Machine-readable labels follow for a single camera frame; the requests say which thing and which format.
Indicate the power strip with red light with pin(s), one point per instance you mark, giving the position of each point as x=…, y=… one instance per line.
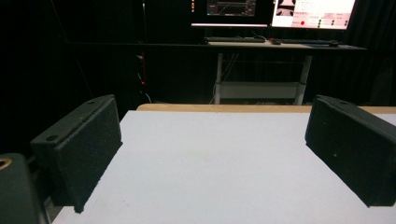
x=142, y=70

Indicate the dark computer monitor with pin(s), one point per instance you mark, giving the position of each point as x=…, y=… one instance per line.
x=230, y=12

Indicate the white-legged desk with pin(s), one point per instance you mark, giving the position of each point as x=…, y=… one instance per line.
x=258, y=90

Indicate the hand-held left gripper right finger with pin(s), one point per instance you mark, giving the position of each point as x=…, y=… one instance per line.
x=351, y=149

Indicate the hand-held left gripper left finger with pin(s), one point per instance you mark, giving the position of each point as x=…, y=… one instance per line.
x=79, y=149

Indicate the black computer mouse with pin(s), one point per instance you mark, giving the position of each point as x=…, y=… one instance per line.
x=333, y=43

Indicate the bright computer monitor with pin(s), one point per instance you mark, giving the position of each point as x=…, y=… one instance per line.
x=313, y=14

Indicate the white mat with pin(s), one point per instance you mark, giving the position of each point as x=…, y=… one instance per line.
x=211, y=168

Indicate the black keyboard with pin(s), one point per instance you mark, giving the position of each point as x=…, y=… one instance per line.
x=303, y=41
x=234, y=39

